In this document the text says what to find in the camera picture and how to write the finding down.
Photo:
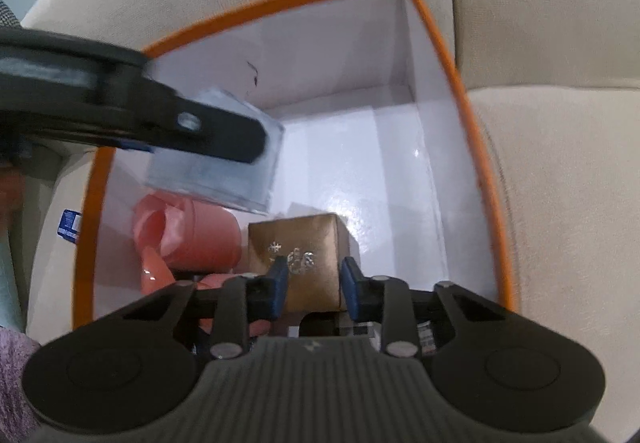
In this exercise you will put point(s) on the orange cardboard box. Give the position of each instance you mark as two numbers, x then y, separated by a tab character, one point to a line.
350	148

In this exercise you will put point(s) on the plaid case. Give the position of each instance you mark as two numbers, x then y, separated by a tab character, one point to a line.
425	337

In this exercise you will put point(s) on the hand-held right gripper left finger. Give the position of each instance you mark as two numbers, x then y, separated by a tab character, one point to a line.
279	285

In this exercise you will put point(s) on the blue packet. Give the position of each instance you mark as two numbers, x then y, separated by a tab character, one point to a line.
69	225

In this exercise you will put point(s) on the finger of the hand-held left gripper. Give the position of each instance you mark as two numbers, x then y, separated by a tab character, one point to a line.
220	133

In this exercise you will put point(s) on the beige sofa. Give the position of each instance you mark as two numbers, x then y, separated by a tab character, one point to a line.
550	173

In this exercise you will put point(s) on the pink round container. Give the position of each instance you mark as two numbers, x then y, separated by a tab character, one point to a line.
205	238

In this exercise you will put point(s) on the clear plastic packet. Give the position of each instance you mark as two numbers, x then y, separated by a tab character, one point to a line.
220	178

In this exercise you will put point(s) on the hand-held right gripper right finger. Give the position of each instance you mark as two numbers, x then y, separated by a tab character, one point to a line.
350	288

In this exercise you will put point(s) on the brown gift box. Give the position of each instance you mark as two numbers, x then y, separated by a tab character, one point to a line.
305	243

